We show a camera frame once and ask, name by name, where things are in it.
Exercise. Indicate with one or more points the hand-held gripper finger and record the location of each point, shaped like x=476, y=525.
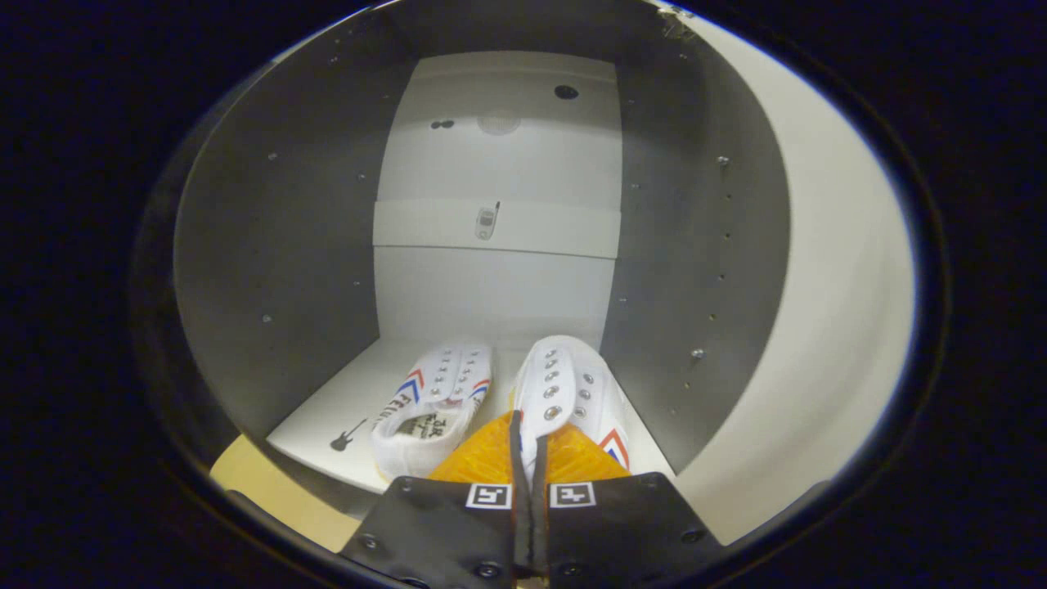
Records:
x=541, y=532
x=520, y=540

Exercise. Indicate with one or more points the white shoe red blue stripes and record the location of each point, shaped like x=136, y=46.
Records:
x=442, y=384
x=564, y=376

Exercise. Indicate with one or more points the grey shoe cabinet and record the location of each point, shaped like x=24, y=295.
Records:
x=286, y=245

